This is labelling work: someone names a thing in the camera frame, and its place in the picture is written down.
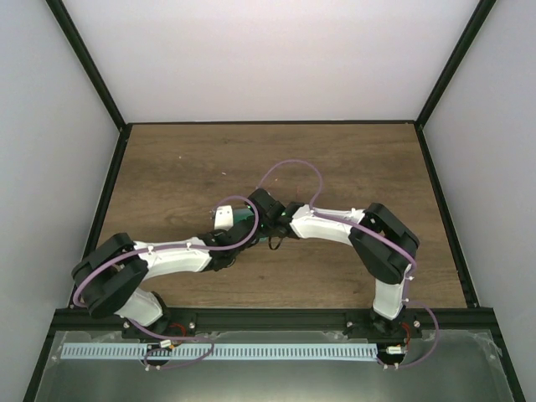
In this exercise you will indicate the light blue slotted cable duct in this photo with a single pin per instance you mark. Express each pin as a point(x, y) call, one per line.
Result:
point(222, 351)

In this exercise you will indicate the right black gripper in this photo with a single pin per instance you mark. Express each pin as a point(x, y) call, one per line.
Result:
point(262, 235)

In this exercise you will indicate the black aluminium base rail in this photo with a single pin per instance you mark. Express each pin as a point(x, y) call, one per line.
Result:
point(358, 323)

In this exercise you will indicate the red transparent sunglasses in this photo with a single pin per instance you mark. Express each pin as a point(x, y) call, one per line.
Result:
point(282, 188)

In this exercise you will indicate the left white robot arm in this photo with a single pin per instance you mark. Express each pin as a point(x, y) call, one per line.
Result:
point(108, 280)

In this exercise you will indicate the teal glasses case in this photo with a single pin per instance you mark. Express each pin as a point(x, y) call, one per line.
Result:
point(245, 218)

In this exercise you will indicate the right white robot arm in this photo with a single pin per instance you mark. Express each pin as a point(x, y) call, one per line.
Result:
point(386, 247)

